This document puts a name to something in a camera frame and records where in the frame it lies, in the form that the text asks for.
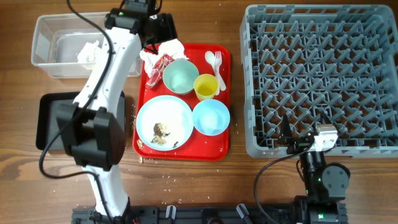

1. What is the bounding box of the grey dishwasher rack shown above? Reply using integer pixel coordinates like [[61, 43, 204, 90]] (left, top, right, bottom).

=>
[[239, 4, 397, 158]]

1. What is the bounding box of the black mounting rail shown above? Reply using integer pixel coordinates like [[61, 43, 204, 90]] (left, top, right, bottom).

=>
[[71, 203, 349, 224]]

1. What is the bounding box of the light blue bowl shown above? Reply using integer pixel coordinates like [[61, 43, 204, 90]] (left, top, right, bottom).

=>
[[193, 99, 231, 136]]

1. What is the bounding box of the green bowl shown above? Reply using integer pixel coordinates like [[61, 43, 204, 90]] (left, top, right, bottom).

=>
[[163, 60, 199, 95]]

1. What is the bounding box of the white plastic spoon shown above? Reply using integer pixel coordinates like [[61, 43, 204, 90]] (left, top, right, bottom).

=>
[[205, 51, 226, 91]]

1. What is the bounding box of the clear plastic bin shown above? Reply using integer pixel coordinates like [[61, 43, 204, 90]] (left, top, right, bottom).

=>
[[30, 11, 143, 79]]

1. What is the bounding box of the light blue plate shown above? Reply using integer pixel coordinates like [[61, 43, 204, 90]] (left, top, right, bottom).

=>
[[136, 95, 193, 151]]

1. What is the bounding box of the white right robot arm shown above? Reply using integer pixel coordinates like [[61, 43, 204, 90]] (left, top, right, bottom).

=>
[[278, 113, 351, 224]]

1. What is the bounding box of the red snack wrapper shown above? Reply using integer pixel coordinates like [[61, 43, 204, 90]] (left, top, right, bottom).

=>
[[146, 54, 174, 89]]

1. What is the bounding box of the white napkin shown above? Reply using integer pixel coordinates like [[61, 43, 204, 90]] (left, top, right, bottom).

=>
[[139, 39, 188, 78]]

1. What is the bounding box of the red serving tray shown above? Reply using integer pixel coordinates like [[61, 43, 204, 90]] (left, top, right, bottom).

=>
[[132, 42, 231, 161]]

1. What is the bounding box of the black plastic bin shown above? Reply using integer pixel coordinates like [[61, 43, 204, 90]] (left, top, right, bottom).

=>
[[35, 91, 125, 153]]

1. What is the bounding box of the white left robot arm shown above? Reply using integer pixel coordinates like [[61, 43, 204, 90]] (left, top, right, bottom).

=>
[[56, 0, 177, 223]]

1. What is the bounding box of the white plastic fork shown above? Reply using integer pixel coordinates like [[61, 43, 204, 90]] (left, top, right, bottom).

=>
[[215, 51, 222, 95]]

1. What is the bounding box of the yellow cup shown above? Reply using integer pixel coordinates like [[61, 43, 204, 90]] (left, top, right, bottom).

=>
[[193, 74, 219, 101]]

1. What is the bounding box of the small white tissue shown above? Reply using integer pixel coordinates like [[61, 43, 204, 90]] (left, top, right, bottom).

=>
[[77, 40, 101, 63]]

